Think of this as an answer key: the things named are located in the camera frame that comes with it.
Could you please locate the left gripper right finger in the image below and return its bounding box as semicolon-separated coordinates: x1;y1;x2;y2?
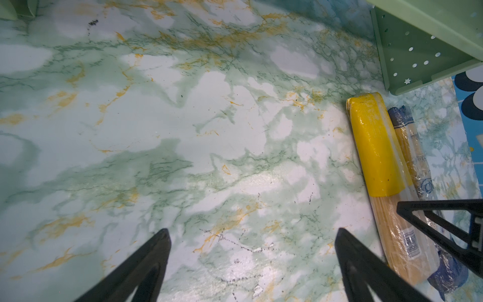
335;228;429;301

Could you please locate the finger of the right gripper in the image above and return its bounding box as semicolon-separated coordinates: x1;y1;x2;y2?
397;199;482;278

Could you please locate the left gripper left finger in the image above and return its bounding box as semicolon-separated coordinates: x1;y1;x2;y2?
77;229;172;301

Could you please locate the yellow spaghetti bag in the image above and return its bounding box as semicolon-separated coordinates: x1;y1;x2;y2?
346;93;440;286

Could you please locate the green wooden shelf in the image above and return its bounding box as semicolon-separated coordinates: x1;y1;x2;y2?
1;1;482;111

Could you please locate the blue clear spaghetti bag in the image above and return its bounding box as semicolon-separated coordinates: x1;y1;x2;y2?
388;105;469;300

